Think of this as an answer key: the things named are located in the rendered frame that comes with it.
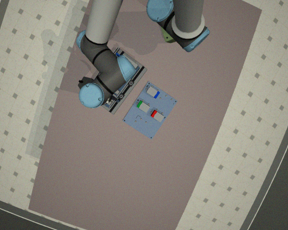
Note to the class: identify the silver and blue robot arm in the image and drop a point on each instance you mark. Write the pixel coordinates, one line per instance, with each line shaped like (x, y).
(181, 19)

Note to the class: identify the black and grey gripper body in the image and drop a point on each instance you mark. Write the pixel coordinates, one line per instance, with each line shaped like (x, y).
(86, 80)

